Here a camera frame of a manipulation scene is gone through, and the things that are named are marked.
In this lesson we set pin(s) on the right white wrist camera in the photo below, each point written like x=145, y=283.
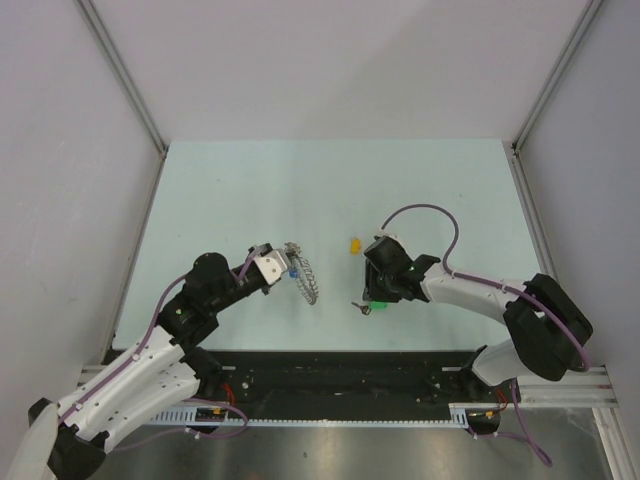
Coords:
x=382, y=233

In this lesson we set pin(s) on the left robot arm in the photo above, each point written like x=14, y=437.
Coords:
x=71, y=437

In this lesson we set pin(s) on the white cable duct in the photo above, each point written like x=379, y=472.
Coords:
x=205, y=416

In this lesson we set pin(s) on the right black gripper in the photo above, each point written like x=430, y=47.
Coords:
x=372, y=291

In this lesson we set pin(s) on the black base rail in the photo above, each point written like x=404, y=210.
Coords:
x=349, y=386

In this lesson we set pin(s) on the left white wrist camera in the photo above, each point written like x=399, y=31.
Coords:
x=272, y=263

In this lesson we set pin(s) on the yellow key tag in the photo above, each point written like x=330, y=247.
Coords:
x=355, y=246

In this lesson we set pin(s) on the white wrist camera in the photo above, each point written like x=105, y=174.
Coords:
x=382, y=233
x=272, y=263

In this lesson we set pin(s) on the green key tag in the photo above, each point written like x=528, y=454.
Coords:
x=377, y=305

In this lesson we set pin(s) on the small metal key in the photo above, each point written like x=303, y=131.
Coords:
x=363, y=308

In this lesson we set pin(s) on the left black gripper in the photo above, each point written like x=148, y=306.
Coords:
x=266, y=290

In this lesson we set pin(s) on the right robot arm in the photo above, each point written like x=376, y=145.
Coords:
x=547, y=331

